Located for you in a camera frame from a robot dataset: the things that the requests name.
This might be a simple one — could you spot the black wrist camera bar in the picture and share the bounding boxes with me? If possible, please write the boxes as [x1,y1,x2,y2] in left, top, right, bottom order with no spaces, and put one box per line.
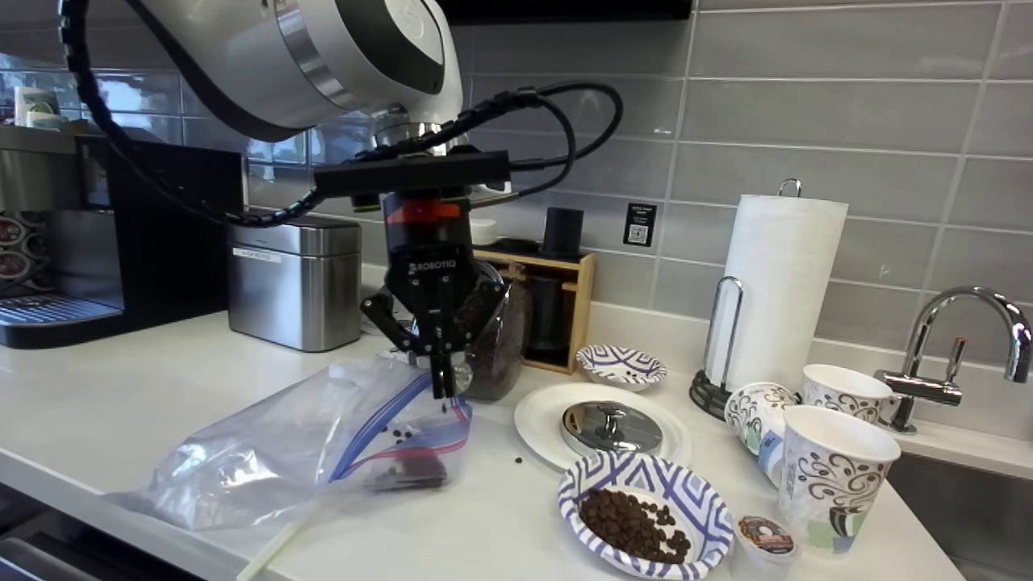
[313,148,516,204]

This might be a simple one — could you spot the tipped patterned paper cup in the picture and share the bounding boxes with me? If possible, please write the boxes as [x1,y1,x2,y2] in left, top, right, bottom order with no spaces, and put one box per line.
[718,378,807,478]

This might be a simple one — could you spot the black wall tag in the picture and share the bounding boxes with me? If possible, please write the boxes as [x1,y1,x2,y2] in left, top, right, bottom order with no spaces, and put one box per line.
[623,200,662,253]

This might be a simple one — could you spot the dark cabinet front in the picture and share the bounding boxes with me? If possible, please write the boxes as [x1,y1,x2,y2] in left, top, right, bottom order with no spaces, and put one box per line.
[0,480,223,581]

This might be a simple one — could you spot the coffee beans heap in bowl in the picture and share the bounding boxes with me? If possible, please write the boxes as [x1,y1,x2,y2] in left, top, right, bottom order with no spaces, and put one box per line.
[576,486,697,568]

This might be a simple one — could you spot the tall patterned paper cup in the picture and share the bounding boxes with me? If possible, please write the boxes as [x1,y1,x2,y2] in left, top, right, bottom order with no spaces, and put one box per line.
[768,403,905,558]

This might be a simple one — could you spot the metal paper towel holder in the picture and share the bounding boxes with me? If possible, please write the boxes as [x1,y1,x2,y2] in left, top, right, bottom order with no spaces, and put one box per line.
[688,173,807,425]

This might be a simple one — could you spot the chrome faucet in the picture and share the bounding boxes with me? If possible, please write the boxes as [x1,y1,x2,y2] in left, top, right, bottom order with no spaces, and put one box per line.
[873,285,1033,435]

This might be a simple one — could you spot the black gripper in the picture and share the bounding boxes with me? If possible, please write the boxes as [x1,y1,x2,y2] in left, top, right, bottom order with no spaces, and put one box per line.
[359,194,514,403]

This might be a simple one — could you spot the black container on rack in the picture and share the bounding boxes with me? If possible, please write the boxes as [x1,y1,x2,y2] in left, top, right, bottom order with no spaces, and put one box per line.
[538,204,588,261]

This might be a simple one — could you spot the white paper towel roll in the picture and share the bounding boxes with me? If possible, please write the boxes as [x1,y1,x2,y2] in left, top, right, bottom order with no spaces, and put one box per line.
[704,192,851,394]

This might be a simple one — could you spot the white plate with strainer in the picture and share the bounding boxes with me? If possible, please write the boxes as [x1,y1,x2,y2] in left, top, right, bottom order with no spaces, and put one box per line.
[510,381,693,476]

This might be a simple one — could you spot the stainless steel bin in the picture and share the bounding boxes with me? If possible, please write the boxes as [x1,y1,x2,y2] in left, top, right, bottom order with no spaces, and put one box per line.
[223,207,365,355]

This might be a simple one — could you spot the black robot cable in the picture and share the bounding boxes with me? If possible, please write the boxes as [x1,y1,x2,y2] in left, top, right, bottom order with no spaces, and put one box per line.
[58,0,629,232]

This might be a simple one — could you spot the black coffee machine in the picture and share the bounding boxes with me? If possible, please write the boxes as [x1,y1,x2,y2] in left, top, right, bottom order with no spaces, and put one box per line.
[0,125,249,352]

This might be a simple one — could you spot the glass jar of coffee beans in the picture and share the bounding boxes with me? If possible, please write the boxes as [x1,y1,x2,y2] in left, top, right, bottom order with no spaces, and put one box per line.
[456,272,531,407]

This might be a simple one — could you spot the clear zip plastic bag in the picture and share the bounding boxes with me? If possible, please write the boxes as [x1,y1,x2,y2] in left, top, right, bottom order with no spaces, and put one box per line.
[107,358,476,543]

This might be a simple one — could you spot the coffee pod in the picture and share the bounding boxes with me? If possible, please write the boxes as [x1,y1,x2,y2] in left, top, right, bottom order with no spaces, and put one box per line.
[731,513,805,565]

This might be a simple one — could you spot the short patterned paper cup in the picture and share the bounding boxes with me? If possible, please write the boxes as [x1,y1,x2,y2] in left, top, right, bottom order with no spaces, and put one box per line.
[800,360,905,430]

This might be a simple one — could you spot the sink basin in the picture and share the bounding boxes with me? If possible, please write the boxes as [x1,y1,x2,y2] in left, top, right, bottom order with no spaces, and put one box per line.
[886,449,1033,581]

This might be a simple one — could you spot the coffee beans inside bag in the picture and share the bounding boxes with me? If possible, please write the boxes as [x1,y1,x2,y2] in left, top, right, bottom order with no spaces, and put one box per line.
[367,453,453,493]

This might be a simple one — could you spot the small blue patterned paper bowl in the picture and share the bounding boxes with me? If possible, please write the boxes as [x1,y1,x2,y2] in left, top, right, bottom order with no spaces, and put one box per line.
[574,342,664,394]

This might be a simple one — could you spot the large blue patterned paper bowl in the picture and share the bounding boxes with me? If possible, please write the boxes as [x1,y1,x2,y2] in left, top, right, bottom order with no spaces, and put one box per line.
[552,449,739,581]

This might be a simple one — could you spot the patterned pod box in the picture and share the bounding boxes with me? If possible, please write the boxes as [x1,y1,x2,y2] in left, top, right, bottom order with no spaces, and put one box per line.
[0,207,58,292]

